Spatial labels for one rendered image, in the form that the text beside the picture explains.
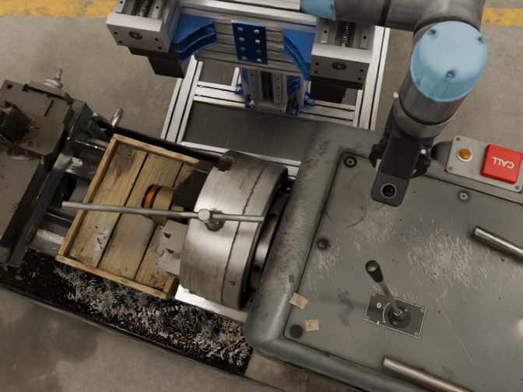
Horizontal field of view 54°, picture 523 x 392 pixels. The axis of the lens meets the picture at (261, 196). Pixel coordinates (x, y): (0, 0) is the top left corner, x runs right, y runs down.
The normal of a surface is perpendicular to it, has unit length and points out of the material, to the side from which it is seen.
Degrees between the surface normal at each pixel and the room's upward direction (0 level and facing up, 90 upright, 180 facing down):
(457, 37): 0
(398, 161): 29
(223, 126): 0
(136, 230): 0
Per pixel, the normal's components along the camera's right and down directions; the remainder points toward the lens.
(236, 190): 0.03, -0.51
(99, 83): -0.05, -0.31
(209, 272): -0.28, 0.46
